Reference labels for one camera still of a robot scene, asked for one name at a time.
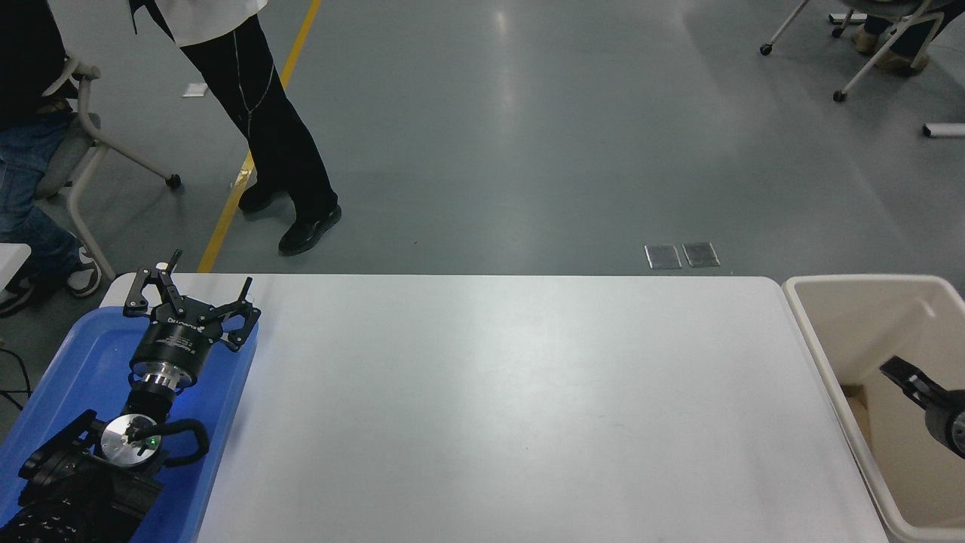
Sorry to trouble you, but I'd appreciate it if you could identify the thin black floor cable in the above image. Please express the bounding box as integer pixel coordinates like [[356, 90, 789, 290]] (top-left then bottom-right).
[[0, 343, 35, 412]]

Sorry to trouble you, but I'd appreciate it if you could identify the person in blue trousers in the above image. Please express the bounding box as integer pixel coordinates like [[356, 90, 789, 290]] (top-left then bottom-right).
[[0, 0, 103, 316]]

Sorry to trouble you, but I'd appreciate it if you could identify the seated person with tan shoes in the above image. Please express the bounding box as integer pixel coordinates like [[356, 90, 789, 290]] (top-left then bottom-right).
[[852, 0, 965, 78]]

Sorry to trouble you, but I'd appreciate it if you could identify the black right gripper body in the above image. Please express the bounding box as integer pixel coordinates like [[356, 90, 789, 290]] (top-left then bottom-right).
[[926, 388, 965, 455]]

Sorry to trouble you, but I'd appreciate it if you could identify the grey wheeled office chair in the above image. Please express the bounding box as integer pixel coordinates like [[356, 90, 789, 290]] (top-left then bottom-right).
[[34, 51, 182, 281]]

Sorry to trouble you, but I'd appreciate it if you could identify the blue plastic tray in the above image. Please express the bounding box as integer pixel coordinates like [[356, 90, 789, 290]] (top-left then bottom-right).
[[0, 305, 261, 543]]

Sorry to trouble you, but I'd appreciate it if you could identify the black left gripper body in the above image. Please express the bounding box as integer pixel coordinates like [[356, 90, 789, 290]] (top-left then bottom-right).
[[131, 299, 227, 376]]

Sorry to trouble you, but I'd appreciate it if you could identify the small white side table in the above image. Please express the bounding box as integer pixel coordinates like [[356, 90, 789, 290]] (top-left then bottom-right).
[[0, 243, 32, 291]]

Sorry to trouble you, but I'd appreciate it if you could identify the person in black trousers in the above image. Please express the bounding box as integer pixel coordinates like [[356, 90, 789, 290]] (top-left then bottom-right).
[[127, 0, 344, 257]]

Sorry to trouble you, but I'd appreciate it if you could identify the large pale plastic bin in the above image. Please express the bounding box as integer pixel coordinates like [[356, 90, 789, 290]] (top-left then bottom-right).
[[783, 273, 965, 543]]

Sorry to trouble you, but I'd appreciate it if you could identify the white-framed wheeled chair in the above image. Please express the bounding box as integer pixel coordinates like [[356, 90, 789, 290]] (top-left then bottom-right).
[[760, 0, 958, 104]]

